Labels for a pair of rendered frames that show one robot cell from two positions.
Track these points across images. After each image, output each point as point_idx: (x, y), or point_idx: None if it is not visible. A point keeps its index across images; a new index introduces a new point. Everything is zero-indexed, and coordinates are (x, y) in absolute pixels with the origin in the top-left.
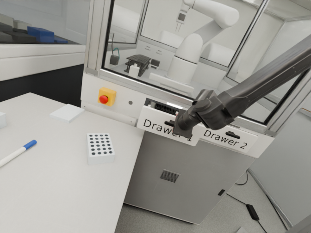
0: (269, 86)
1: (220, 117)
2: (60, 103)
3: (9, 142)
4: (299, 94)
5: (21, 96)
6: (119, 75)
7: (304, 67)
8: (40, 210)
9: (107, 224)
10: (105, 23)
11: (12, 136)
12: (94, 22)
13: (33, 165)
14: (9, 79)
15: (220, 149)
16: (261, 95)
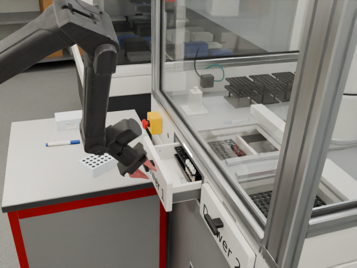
0: (83, 111)
1: (83, 137)
2: (139, 124)
3: (72, 136)
4: (283, 173)
5: (124, 111)
6: (163, 99)
7: (85, 95)
8: (34, 170)
9: (37, 196)
10: (155, 44)
11: (77, 134)
12: (152, 43)
13: (61, 152)
14: (130, 95)
15: (226, 259)
16: (84, 120)
